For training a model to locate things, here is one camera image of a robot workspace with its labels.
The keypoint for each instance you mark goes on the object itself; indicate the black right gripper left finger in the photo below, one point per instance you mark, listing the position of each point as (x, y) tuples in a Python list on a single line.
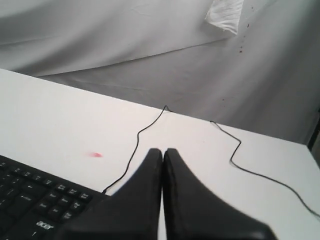
[(131, 213)]

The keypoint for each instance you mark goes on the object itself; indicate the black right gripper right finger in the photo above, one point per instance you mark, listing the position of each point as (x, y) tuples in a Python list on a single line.
[(193, 212)]

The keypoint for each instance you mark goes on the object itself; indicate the black acer keyboard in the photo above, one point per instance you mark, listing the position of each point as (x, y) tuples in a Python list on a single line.
[(35, 204)]

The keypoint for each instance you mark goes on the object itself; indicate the black tripod stand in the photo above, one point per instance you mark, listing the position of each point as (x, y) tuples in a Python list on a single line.
[(314, 136)]

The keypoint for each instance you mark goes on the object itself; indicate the grey backdrop cloth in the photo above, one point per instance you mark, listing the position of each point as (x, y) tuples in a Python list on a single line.
[(265, 79)]

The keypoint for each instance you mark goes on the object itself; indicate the white paper towel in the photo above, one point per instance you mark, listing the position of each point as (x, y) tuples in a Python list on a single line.
[(225, 15)]

